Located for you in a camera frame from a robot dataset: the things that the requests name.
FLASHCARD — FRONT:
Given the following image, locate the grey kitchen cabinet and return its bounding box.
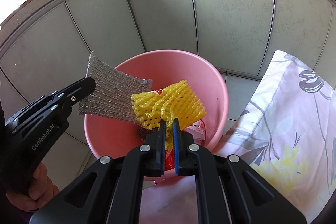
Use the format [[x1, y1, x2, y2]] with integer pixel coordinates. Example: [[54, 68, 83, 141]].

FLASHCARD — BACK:
[[0, 0, 336, 188]]

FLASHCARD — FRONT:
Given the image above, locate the floral white tablecloth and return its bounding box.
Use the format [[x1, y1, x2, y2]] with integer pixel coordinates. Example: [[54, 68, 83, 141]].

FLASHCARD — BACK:
[[137, 49, 336, 224]]

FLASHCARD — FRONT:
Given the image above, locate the yellow foam fruit net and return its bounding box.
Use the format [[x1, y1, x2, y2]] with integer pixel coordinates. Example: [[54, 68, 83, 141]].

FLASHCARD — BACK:
[[131, 80, 207, 130]]

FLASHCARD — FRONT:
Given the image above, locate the silver mesh scouring pad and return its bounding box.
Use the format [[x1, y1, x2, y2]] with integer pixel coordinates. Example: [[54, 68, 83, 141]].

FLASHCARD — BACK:
[[79, 52, 153, 124]]

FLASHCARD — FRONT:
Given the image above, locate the red white plastic bag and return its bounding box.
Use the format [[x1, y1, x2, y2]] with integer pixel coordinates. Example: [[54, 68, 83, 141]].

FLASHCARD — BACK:
[[184, 120, 206, 145]]

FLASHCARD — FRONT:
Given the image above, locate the red long carton box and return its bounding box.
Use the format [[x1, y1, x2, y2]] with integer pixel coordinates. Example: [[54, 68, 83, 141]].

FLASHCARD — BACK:
[[146, 88, 175, 176]]

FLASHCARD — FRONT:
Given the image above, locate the person's left hand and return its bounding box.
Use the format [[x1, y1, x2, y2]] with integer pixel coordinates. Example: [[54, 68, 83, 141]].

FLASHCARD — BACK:
[[6, 162, 59, 212]]

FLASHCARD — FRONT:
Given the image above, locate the pink plastic bucket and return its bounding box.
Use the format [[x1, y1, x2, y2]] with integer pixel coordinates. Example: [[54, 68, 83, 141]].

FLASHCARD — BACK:
[[79, 50, 229, 178]]

